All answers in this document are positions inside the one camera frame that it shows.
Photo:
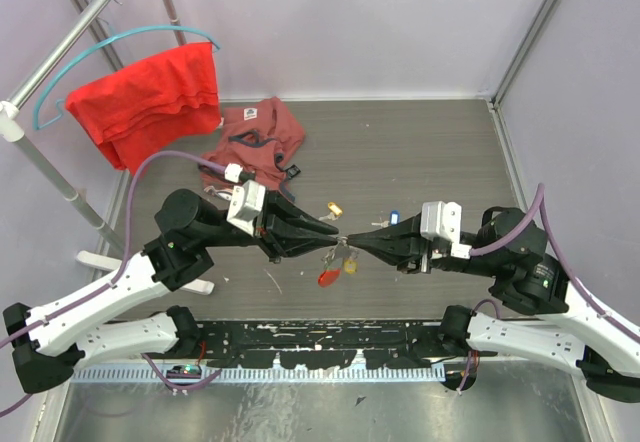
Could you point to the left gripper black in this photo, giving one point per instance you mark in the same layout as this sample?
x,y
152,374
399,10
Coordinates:
x,y
281,218

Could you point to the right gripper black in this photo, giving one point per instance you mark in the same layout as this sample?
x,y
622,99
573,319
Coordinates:
x,y
411,250

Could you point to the blue tag key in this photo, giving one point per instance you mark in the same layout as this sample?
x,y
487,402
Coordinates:
x,y
392,219

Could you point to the yellow tag key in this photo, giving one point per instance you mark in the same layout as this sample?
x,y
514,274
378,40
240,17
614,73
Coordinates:
x,y
334,212
350,266

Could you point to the metal key organizer red handle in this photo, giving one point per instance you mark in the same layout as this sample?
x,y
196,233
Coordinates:
x,y
333,262

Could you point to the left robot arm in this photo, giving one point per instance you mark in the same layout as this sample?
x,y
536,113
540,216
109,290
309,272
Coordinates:
x,y
51,342

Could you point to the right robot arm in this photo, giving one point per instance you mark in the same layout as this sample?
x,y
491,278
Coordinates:
x,y
526,280

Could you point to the dusty red shirt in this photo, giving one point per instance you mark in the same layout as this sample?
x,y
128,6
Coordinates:
x,y
262,138

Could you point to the bright red cloth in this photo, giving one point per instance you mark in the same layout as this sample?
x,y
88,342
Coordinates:
x,y
142,108

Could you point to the metal clothes rack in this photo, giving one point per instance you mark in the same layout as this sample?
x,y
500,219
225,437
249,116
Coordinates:
x,y
13,133

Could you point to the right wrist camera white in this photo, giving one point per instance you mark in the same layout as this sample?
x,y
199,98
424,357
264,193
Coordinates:
x,y
441,225

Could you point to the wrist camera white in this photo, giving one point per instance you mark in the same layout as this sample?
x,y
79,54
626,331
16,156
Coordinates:
x,y
441,225
247,200

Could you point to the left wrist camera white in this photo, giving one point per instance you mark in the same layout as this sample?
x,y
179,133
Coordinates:
x,y
247,200

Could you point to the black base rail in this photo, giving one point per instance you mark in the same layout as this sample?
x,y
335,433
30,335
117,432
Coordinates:
x,y
319,344

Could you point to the grey slotted cable duct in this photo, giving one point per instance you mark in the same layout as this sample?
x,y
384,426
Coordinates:
x,y
356,373

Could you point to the aluminium frame post right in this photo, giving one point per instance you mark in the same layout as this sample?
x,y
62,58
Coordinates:
x,y
533,33

